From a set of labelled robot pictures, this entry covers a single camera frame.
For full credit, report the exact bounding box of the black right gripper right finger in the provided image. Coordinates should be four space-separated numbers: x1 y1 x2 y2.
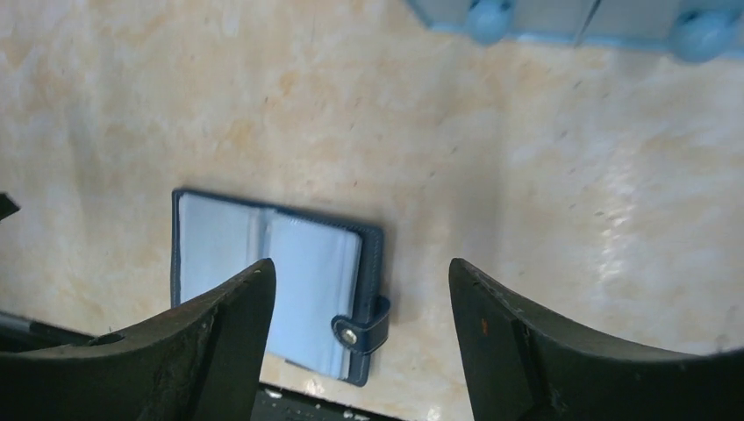
448 258 743 420

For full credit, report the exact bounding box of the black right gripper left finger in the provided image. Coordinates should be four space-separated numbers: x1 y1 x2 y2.
1 259 276 420

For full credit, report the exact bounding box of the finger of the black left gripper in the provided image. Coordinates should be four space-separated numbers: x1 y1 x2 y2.
0 192 20 221

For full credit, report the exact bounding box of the dark blue leather card holder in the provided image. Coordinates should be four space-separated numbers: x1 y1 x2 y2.
170 188 390 387

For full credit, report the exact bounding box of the light blue drawer organizer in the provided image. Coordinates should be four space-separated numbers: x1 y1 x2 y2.
406 0 743 64

